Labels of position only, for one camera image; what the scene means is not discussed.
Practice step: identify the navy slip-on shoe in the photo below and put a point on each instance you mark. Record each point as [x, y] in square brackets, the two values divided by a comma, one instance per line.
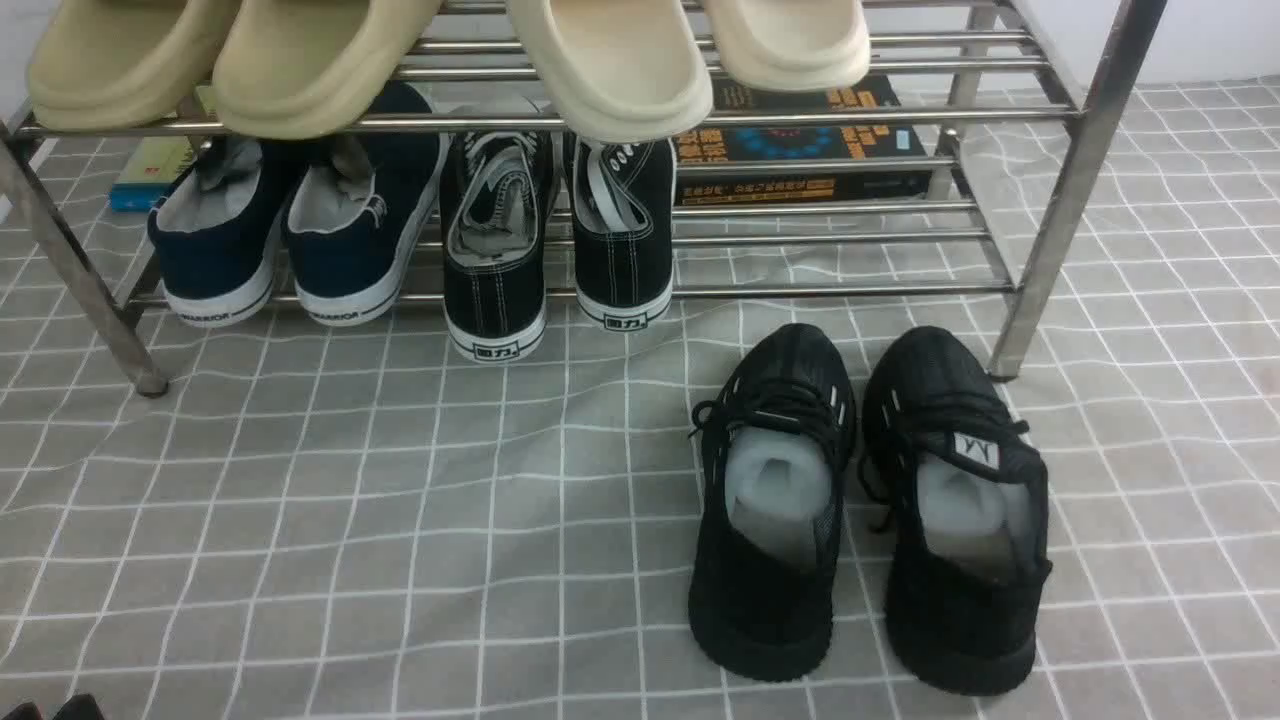
[215, 231]
[352, 222]

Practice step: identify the steel shoe rack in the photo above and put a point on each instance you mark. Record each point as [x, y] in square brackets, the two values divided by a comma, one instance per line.
[998, 37]

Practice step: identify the black knit sneaker left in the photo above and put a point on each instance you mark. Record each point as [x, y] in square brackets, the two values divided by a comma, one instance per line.
[775, 446]

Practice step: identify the black knit sneaker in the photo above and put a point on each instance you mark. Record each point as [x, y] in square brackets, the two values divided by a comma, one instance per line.
[967, 499]
[775, 446]

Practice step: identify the black canvas sneaker right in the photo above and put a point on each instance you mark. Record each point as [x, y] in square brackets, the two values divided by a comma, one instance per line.
[621, 202]

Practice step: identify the black canvas sneaker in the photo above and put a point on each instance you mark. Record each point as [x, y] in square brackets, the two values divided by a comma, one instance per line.
[497, 192]
[621, 202]

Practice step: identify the black canvas sneaker left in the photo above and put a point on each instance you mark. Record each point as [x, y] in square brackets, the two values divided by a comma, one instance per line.
[497, 192]

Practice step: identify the black orange book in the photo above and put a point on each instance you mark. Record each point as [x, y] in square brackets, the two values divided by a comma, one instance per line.
[800, 145]

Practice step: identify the cream slipper centre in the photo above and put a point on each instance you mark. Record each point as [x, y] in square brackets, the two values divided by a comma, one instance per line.
[617, 71]

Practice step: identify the cream slipper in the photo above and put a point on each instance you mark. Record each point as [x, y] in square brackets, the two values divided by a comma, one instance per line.
[791, 46]
[617, 71]

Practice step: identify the black knit sneaker right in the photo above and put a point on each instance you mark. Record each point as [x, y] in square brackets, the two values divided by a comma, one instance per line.
[967, 499]

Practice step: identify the cream slipper right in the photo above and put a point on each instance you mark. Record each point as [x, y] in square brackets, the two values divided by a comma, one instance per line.
[791, 46]

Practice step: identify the tan slipper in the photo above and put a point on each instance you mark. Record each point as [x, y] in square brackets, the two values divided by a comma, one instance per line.
[291, 70]
[121, 64]

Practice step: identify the green blue book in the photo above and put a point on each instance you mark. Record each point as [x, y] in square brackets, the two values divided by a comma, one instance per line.
[154, 166]

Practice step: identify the tan slipper far left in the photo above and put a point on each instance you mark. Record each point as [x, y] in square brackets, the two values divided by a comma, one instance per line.
[121, 64]

